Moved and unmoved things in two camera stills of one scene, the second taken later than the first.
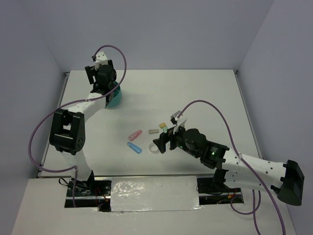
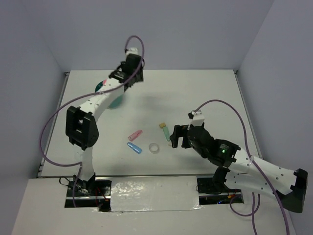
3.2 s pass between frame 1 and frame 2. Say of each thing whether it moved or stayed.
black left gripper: moved
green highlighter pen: stayed
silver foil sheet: stayed
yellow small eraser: stayed
